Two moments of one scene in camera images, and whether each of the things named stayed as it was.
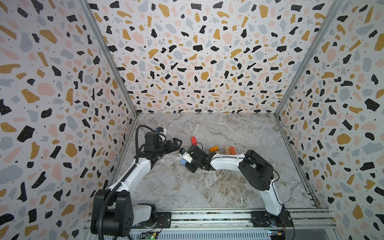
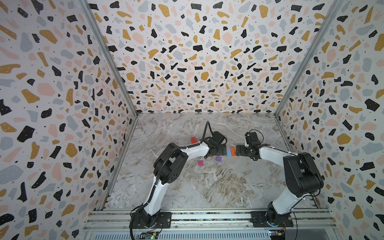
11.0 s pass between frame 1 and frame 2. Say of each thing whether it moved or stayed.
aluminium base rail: stayed
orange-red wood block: stayed
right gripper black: moved
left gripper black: moved
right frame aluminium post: stayed
